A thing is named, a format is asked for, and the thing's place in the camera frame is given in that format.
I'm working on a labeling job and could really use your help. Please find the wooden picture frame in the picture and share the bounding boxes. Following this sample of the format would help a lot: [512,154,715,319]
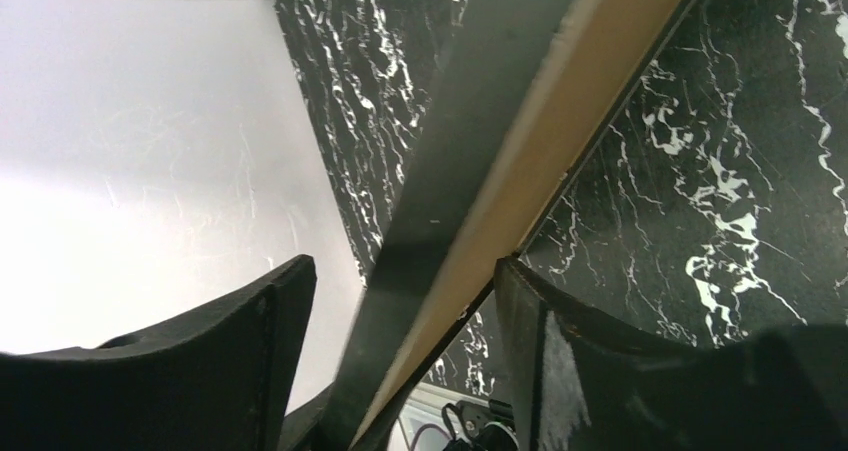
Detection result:
[274,0,683,450]

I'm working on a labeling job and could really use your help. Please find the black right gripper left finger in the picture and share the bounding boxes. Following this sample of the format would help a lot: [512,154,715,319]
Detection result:
[1,255,317,450]

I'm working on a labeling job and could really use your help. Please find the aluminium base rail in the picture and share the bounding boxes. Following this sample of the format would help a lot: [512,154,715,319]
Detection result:
[387,383,519,451]

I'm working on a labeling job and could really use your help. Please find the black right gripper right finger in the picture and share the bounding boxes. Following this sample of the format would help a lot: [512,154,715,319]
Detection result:
[493,257,847,450]

